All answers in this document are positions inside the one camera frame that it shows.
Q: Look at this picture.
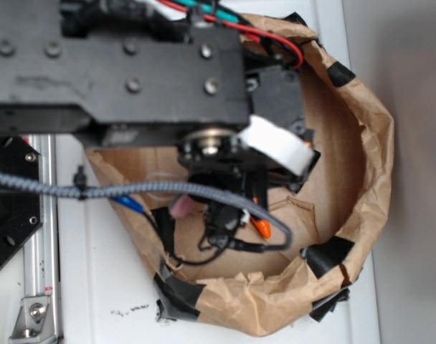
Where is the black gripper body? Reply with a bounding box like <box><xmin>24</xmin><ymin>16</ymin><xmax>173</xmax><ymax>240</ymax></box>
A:
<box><xmin>179</xmin><ymin>130</ymin><xmax>301</xmax><ymax>251</ymax></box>

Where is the gray plush bunny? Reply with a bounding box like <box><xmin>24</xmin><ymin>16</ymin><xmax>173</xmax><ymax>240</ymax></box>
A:
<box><xmin>169</xmin><ymin>194</ymin><xmax>195</xmax><ymax>219</ymax></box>

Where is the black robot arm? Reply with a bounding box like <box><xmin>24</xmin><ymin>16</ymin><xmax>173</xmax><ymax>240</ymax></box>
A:
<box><xmin>0</xmin><ymin>1</ymin><xmax>316</xmax><ymax>253</ymax></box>

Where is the orange plastic carrot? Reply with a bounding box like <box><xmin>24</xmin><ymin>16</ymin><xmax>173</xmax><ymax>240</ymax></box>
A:
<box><xmin>250</xmin><ymin>216</ymin><xmax>272</xmax><ymax>239</ymax></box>

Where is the black square block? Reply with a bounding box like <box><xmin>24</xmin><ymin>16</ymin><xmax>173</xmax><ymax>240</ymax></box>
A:
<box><xmin>290</xmin><ymin>150</ymin><xmax>321</xmax><ymax>194</ymax></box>

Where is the brown paper bag bin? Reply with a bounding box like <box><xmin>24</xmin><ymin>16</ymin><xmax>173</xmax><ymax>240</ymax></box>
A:
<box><xmin>83</xmin><ymin>11</ymin><xmax>396</xmax><ymax>338</ymax></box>

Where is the gray braided cable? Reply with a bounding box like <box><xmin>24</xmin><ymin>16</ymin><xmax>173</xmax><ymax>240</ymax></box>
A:
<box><xmin>0</xmin><ymin>171</ymin><xmax>294</xmax><ymax>252</ymax></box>

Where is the red wire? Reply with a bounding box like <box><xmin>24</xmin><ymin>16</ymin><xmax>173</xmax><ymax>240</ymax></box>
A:
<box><xmin>156</xmin><ymin>0</ymin><xmax>305</xmax><ymax>70</ymax></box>

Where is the aluminium extrusion rail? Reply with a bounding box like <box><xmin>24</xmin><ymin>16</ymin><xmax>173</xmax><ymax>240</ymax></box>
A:
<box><xmin>8</xmin><ymin>134</ymin><xmax>64</xmax><ymax>344</ymax></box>

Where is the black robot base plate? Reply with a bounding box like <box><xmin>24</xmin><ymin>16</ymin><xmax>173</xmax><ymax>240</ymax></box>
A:
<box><xmin>0</xmin><ymin>136</ymin><xmax>42</xmax><ymax>271</ymax></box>

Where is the metal corner bracket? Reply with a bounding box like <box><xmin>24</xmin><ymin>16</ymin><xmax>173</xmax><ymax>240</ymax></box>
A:
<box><xmin>9</xmin><ymin>295</ymin><xmax>58</xmax><ymax>343</ymax></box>

